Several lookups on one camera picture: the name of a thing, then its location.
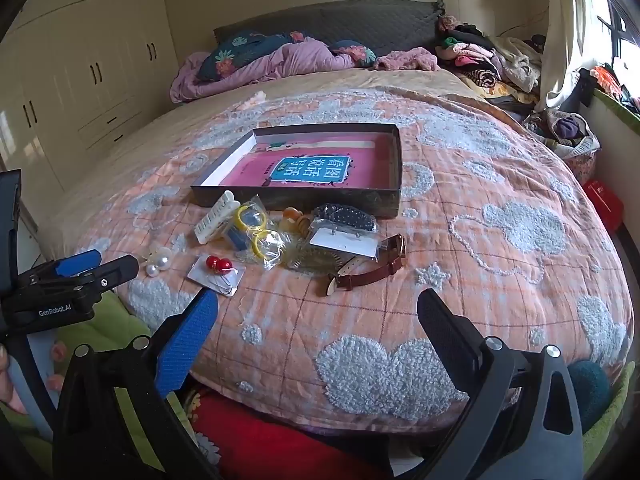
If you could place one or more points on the orange and pink clothes heap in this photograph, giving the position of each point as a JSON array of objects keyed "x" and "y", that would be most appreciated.
[{"x": 610, "y": 82}]

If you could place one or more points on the teal cushion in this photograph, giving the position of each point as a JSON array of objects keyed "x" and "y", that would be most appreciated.
[{"x": 590, "y": 385}]

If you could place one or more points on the small blue box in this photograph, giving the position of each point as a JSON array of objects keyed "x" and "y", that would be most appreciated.
[{"x": 239, "y": 239}]

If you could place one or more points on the red cloth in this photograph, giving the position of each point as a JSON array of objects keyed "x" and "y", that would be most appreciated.
[{"x": 275, "y": 445}]

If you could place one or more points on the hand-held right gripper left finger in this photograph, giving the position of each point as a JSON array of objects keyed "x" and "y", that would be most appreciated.
[{"x": 190, "y": 335}]

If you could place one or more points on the cream curtain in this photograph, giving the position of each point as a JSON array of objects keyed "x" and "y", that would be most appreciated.
[{"x": 560, "y": 35}]

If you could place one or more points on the dark shallow cardboard box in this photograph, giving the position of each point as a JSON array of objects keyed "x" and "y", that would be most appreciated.
[{"x": 300, "y": 201}]

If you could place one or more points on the bagged yellow hoop earrings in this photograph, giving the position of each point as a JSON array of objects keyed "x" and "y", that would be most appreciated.
[{"x": 260, "y": 246}]

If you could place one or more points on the window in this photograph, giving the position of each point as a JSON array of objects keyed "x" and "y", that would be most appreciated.
[{"x": 620, "y": 25}]

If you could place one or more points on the small dark floral pillow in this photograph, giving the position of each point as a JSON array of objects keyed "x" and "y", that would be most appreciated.
[{"x": 357, "y": 52}]

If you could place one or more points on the white hair claw clip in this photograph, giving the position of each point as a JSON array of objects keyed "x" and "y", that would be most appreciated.
[{"x": 215, "y": 220}]

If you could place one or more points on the peach hair clip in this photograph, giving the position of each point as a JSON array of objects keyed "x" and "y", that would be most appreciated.
[{"x": 292, "y": 217}]

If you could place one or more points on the pink quilt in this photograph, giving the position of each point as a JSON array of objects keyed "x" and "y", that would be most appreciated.
[{"x": 280, "y": 62}]

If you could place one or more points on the peach cloth flower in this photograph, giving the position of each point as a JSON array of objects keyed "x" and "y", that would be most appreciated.
[{"x": 253, "y": 100}]

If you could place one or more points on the cream wardrobe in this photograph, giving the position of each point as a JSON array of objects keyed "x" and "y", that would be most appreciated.
[{"x": 75, "y": 60}]

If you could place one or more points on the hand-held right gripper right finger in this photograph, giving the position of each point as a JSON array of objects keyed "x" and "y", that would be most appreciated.
[{"x": 445, "y": 335}]

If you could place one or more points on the pink book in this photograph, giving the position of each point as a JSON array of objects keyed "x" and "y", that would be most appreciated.
[{"x": 260, "y": 167}]

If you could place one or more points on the tan bed sheet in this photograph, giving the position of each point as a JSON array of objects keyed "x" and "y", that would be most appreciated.
[{"x": 150, "y": 130}]

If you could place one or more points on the person's left hand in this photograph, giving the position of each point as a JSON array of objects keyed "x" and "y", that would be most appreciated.
[{"x": 7, "y": 390}]

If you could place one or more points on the pile of clothes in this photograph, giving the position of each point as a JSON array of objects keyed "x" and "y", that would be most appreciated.
[{"x": 475, "y": 55}]

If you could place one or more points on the grey padded headboard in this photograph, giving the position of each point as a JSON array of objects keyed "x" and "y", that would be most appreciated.
[{"x": 375, "y": 25}]

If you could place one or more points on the green fleece cloth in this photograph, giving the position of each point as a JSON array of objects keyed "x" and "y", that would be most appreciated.
[{"x": 100, "y": 330}]

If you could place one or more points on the red bead earrings card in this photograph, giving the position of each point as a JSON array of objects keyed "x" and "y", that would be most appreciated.
[{"x": 215, "y": 262}]

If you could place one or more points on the pink fluffy garment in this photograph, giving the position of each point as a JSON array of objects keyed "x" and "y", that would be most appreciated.
[{"x": 405, "y": 60}]

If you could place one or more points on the red box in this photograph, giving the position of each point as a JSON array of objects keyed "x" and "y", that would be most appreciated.
[{"x": 602, "y": 200}]

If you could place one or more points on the large dark floral pillow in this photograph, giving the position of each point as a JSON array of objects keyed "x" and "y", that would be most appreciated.
[{"x": 235, "y": 52}]

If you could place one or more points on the orange checked tufted blanket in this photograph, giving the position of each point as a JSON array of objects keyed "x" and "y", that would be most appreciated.
[{"x": 450, "y": 285}]

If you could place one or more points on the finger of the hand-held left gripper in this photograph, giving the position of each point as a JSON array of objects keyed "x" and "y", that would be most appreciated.
[
  {"x": 77, "y": 262},
  {"x": 117, "y": 269}
]

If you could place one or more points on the basket of clothes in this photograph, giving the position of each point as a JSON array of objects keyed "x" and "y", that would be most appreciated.
[{"x": 565, "y": 130}]

